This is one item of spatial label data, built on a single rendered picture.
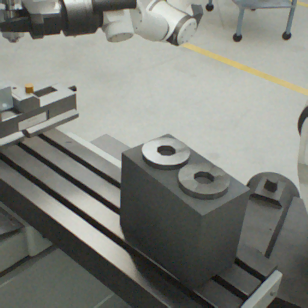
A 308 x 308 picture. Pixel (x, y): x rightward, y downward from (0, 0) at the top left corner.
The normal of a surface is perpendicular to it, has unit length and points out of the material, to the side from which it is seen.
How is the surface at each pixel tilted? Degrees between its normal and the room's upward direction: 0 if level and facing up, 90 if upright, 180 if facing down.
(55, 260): 90
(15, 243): 90
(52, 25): 90
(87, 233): 0
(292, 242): 0
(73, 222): 0
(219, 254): 90
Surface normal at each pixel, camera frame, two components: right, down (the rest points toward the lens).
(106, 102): 0.06, -0.82
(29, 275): 0.74, 0.42
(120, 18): 0.32, -0.14
